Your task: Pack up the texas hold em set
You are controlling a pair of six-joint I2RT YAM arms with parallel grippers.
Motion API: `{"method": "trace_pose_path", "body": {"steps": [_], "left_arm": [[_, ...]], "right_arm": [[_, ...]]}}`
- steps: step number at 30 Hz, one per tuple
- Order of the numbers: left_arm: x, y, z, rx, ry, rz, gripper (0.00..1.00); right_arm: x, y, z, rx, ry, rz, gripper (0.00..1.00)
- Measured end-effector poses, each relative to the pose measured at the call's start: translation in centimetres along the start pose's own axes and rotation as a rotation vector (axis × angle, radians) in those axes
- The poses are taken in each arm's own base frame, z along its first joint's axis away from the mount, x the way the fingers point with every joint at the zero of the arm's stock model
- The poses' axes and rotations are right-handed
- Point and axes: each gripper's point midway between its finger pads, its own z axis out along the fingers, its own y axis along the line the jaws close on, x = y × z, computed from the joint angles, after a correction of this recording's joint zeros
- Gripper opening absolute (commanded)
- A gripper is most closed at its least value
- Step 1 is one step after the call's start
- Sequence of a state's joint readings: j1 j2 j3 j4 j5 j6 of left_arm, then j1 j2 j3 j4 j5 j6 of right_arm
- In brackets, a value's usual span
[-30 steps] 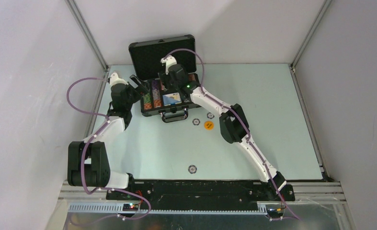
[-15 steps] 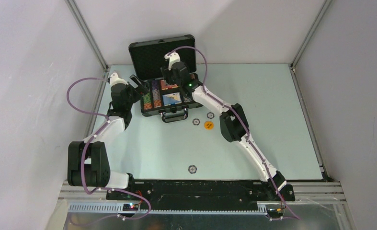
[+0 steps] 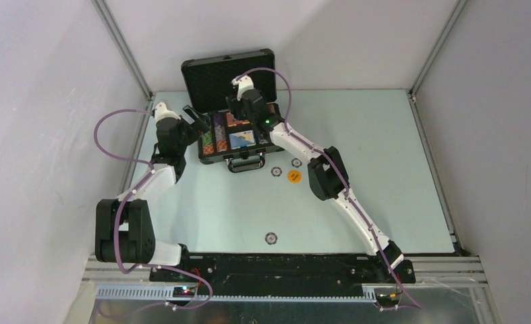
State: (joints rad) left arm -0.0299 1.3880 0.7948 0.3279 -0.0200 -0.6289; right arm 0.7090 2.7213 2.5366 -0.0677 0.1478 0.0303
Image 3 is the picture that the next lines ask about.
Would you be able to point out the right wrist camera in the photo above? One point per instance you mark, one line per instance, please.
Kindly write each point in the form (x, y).
(243, 84)

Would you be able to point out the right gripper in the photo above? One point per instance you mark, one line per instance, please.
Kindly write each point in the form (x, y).
(235, 104)

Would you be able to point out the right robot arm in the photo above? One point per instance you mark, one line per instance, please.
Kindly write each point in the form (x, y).
(327, 175)

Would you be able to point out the poker chip front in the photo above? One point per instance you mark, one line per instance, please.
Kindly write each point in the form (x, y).
(271, 238)

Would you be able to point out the poker chip middle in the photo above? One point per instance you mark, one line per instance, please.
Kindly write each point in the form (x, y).
(296, 163)

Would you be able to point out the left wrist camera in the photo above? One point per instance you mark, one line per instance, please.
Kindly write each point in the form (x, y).
(162, 110)

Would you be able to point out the blue playing card box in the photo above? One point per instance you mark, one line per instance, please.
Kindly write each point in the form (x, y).
(242, 139)

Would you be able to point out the orange round button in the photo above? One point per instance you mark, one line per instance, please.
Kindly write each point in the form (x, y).
(294, 176)

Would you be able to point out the red playing card box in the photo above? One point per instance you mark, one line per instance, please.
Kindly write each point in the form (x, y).
(233, 122)

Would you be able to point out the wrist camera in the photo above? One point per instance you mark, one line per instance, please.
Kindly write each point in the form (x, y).
(243, 84)
(162, 110)

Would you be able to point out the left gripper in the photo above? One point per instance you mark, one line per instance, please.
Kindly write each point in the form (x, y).
(200, 121)

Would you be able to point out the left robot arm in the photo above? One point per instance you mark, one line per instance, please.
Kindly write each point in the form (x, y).
(124, 232)

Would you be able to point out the black poker set case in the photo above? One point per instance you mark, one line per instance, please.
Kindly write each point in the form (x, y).
(208, 82)

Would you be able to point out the poker chip near disc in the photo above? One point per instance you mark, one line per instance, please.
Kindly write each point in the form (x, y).
(276, 171)

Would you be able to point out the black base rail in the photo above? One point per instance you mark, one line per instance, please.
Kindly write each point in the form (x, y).
(293, 275)

